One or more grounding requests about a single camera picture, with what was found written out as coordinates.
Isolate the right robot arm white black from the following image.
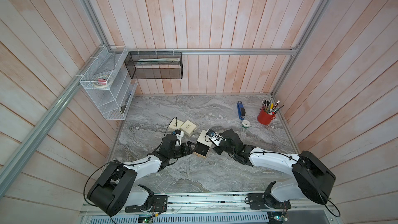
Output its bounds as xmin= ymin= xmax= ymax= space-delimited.
xmin=205 ymin=129 xmax=336 ymax=209

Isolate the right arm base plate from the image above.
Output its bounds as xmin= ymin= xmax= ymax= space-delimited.
xmin=246 ymin=193 xmax=291 ymax=209

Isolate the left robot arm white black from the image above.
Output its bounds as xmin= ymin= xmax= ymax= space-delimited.
xmin=83 ymin=134 xmax=198 ymax=217

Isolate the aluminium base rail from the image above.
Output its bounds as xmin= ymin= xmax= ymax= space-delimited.
xmin=79 ymin=191 xmax=329 ymax=217

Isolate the tape roll in rack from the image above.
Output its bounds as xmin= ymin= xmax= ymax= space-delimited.
xmin=93 ymin=74 xmax=114 ymax=89

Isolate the black mesh basket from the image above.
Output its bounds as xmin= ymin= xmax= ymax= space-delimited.
xmin=124 ymin=51 xmax=183 ymax=79

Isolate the white wire shelf rack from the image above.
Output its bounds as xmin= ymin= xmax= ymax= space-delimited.
xmin=80 ymin=46 xmax=137 ymax=120

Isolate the blue stapler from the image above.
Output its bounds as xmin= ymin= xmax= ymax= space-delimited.
xmin=237 ymin=101 xmax=246 ymax=120

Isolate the small tape roll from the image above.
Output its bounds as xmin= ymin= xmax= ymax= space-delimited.
xmin=241 ymin=120 xmax=250 ymax=129

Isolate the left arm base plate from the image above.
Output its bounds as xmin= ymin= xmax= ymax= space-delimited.
xmin=125 ymin=195 xmax=168 ymax=214

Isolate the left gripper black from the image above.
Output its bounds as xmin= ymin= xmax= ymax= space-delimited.
xmin=168 ymin=141 xmax=198 ymax=159

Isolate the red pen cup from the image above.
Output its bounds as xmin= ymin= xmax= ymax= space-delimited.
xmin=257 ymin=108 xmax=276 ymax=125

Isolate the cream drawer jewelry box front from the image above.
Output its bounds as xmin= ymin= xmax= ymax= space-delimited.
xmin=168 ymin=118 xmax=184 ymax=132

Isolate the aluminium frame horizontal bar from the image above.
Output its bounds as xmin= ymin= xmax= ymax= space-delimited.
xmin=110 ymin=46 xmax=298 ymax=56

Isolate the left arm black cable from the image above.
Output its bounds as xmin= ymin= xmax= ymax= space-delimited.
xmin=83 ymin=116 xmax=178 ymax=224

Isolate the pens bundle in cup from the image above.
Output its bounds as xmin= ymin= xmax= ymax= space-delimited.
xmin=261 ymin=99 xmax=283 ymax=115

